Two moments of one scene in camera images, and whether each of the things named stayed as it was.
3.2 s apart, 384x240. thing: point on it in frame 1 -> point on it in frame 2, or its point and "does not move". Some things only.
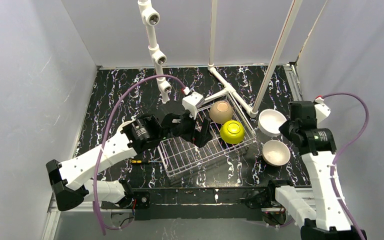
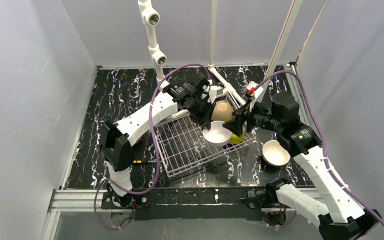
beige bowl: (221, 111) does not move
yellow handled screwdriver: (139, 162) does not move
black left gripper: (195, 129) -> (198, 104)
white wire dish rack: (178, 154) does not move
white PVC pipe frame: (150, 17) does not move
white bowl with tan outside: (276, 153) does not move
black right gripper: (287, 129) -> (245, 116)
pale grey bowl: (269, 121) -> (217, 135)
